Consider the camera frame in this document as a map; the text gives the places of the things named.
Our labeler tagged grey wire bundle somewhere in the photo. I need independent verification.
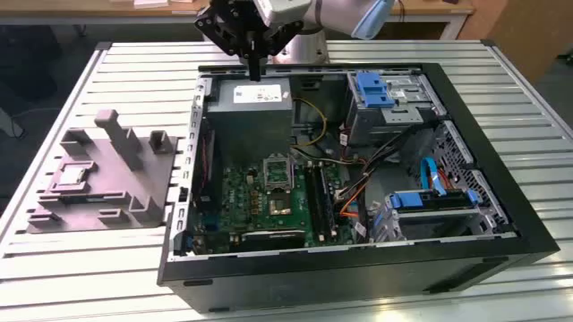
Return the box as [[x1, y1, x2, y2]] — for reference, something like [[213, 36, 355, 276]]
[[290, 146, 368, 166]]

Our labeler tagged silver disk bay cage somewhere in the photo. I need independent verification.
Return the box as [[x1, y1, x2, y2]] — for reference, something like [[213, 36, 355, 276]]
[[366, 201, 517, 243]]

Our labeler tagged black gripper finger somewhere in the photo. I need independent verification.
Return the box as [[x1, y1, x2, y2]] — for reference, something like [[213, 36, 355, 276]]
[[255, 19, 306, 83], [192, 7, 256, 82]]

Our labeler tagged black case fan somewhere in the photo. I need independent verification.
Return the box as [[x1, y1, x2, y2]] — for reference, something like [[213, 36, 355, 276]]
[[195, 127, 225, 216]]

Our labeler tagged black cable bundle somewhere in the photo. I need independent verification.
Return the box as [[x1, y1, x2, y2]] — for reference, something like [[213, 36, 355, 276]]
[[335, 120, 442, 199]]

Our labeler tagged yellow wire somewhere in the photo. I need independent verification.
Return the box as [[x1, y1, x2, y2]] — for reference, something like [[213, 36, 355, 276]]
[[292, 97, 328, 148]]

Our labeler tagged RAM stick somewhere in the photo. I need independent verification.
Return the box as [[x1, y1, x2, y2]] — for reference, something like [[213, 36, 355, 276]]
[[57, 193, 108, 204]]

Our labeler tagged wooden desk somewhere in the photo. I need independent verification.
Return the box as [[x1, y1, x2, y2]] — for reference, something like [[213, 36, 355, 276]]
[[0, 0, 477, 43]]

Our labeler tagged wooden cabinet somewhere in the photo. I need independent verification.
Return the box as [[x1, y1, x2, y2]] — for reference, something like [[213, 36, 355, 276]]
[[458, 0, 573, 85]]

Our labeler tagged light blue wire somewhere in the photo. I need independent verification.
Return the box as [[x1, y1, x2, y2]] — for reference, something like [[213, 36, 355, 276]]
[[419, 156, 448, 197]]

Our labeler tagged silver drive cage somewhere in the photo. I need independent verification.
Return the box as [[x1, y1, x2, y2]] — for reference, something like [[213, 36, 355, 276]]
[[346, 72, 448, 148]]

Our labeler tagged orange wire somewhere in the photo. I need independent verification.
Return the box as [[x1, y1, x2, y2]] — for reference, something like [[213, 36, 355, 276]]
[[338, 197, 359, 219]]

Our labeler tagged hard disk in blue carrier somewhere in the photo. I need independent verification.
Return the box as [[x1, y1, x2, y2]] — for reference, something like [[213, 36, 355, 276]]
[[387, 189, 479, 213]]

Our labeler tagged blue drive bay latch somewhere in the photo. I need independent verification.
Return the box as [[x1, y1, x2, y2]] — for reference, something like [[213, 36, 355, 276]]
[[356, 72, 395, 109]]

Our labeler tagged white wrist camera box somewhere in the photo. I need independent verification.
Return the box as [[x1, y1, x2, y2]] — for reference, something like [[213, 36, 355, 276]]
[[252, 0, 314, 28]]

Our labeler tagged red wire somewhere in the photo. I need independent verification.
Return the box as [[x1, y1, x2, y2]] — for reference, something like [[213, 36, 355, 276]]
[[438, 166, 461, 193]]

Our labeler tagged CPU socket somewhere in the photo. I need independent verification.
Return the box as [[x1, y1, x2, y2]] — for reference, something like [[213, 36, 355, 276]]
[[267, 196, 296, 217]]

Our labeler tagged grey power supply unit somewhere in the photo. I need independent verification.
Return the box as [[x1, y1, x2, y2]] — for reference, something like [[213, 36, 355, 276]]
[[203, 78, 295, 166]]

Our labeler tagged black RAM slot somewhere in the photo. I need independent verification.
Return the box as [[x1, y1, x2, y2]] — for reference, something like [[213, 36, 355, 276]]
[[303, 160, 324, 237], [315, 161, 340, 238]]

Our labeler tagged silver CPU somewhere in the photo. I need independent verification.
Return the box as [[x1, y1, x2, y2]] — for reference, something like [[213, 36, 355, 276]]
[[56, 166, 87, 186]]

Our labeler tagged black PC case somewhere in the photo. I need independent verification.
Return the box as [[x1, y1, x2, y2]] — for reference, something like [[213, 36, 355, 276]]
[[155, 62, 561, 315]]

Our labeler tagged black graphics card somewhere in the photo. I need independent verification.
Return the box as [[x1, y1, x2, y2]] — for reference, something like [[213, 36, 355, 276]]
[[240, 229, 308, 252]]

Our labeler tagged metal socket cover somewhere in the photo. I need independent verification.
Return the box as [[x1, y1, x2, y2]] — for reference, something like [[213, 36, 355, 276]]
[[260, 154, 295, 194]]

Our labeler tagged grey parts rack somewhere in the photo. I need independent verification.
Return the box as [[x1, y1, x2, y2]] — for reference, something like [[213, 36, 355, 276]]
[[25, 109, 187, 234]]

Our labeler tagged green motherboard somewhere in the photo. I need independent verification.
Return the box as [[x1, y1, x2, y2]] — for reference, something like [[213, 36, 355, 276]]
[[185, 154, 355, 255]]

